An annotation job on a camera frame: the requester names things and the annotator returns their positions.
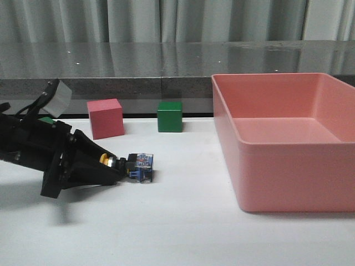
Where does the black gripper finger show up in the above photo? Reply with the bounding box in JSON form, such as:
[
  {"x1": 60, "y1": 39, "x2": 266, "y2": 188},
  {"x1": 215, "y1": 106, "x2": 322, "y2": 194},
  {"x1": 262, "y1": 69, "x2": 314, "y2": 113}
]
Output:
[
  {"x1": 60, "y1": 155, "x2": 122, "y2": 190},
  {"x1": 74, "y1": 129, "x2": 116, "y2": 161}
]

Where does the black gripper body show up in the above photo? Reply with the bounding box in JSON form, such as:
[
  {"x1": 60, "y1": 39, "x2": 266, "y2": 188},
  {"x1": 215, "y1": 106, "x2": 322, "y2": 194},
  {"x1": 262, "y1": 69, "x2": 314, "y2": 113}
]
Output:
[{"x1": 16, "y1": 119, "x2": 72, "y2": 198}]

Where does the yellow push button switch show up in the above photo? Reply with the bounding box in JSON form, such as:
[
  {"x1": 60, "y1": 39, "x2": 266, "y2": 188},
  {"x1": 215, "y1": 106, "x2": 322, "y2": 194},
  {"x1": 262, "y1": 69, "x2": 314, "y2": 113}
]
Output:
[{"x1": 99, "y1": 153, "x2": 154, "y2": 183}]

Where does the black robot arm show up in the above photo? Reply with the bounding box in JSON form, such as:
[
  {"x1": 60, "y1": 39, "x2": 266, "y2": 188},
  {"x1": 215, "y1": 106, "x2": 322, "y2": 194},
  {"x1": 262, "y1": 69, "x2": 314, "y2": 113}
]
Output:
[{"x1": 1, "y1": 111, "x2": 126, "y2": 198}]

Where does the green cube left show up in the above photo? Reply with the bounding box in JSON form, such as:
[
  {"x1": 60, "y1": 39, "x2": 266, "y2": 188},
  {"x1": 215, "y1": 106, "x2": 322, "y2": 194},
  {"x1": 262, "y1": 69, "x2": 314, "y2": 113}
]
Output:
[{"x1": 38, "y1": 116, "x2": 55, "y2": 125}]

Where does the green cube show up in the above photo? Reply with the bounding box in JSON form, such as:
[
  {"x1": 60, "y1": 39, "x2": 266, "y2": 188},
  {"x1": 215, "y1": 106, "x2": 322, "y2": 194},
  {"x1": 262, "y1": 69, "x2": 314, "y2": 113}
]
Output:
[
  {"x1": 38, "y1": 116, "x2": 55, "y2": 125},
  {"x1": 157, "y1": 101, "x2": 182, "y2": 132}
]

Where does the pink cube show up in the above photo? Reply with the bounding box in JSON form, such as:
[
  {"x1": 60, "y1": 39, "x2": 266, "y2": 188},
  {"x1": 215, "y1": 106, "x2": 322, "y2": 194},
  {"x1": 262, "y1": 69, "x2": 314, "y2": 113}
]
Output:
[{"x1": 87, "y1": 99, "x2": 125, "y2": 140}]

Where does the green cube right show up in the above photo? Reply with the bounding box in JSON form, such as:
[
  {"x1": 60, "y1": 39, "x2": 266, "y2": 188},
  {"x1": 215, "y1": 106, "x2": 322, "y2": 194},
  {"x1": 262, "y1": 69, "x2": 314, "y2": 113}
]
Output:
[{"x1": 157, "y1": 101, "x2": 182, "y2": 132}]

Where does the grey stone ledge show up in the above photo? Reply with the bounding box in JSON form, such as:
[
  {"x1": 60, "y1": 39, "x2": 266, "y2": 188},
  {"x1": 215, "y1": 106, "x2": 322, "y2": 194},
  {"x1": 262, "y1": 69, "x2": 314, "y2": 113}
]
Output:
[{"x1": 1, "y1": 40, "x2": 354, "y2": 117}]

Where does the grey curtain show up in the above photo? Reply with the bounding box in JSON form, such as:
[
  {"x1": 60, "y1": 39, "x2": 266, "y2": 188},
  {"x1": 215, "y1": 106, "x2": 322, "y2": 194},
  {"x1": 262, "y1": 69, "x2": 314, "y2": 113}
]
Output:
[{"x1": 1, "y1": 1, "x2": 354, "y2": 43}]

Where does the pink plastic bin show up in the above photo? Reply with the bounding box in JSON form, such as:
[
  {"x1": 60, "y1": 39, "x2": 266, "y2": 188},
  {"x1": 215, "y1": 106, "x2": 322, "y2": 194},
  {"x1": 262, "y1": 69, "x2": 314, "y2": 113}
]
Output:
[{"x1": 212, "y1": 73, "x2": 354, "y2": 212}]

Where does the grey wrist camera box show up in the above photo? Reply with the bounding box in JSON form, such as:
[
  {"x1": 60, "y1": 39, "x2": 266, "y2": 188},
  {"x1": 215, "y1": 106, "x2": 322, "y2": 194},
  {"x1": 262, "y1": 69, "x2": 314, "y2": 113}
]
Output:
[{"x1": 43, "y1": 80, "x2": 72, "y2": 118}]

